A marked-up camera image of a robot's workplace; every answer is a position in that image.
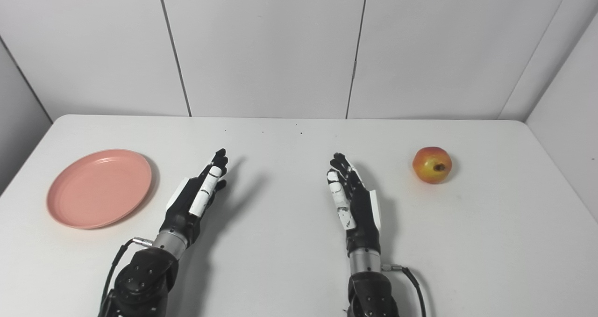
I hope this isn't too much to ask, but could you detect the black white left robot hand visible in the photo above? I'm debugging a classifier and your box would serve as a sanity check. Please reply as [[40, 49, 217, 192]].
[[159, 149, 228, 248]]

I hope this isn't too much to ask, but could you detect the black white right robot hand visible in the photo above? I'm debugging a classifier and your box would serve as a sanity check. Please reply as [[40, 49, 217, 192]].
[[326, 152, 383, 256]]

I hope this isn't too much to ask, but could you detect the red yellow apple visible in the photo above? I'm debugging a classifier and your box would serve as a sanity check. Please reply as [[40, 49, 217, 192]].
[[412, 146, 453, 184]]

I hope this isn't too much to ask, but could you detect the pink round plate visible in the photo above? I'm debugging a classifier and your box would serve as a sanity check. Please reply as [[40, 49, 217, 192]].
[[46, 149, 153, 230]]

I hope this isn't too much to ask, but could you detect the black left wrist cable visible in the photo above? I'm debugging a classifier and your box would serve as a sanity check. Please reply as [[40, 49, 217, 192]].
[[100, 237, 154, 317]]

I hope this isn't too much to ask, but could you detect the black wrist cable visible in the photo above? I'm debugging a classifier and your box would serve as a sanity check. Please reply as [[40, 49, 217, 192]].
[[100, 237, 154, 317], [381, 263, 427, 317]]

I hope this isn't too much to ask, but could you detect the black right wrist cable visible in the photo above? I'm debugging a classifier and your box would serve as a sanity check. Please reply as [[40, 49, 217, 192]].
[[381, 263, 427, 317]]

